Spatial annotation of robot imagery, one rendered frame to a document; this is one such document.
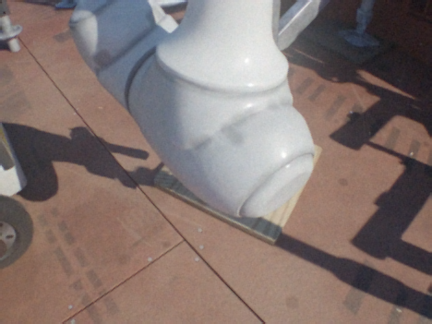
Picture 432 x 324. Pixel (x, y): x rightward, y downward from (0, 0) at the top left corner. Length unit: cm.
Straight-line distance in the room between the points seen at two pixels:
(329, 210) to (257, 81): 55
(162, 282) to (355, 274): 37
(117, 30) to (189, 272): 45
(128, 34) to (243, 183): 18
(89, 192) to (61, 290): 24
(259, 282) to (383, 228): 30
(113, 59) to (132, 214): 44
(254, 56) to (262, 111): 4
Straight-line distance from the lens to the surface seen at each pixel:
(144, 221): 69
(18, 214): 64
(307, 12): 102
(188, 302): 60
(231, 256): 64
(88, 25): 32
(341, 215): 73
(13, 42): 158
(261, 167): 21
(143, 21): 32
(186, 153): 23
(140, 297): 62
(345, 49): 135
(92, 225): 72
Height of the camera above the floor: 57
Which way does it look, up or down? 47 degrees down
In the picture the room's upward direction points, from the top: straight up
